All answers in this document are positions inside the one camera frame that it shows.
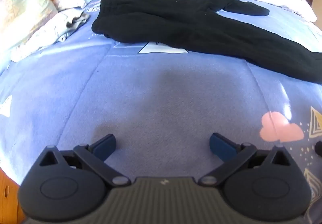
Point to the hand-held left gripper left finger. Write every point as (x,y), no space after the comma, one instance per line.
(104,148)

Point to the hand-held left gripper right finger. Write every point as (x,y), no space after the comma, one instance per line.
(221,149)

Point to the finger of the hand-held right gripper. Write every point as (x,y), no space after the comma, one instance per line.
(319,149)

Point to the black pants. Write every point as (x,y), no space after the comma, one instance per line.
(191,30)

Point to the blue printed bed sheet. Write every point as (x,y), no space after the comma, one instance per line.
(151,103)

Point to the pale grey crumpled cloth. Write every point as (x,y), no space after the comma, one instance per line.
(47,35)

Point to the patterned pillow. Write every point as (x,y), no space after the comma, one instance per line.
(22,12)

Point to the wooden bed frame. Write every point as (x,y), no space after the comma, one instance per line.
(8,201)

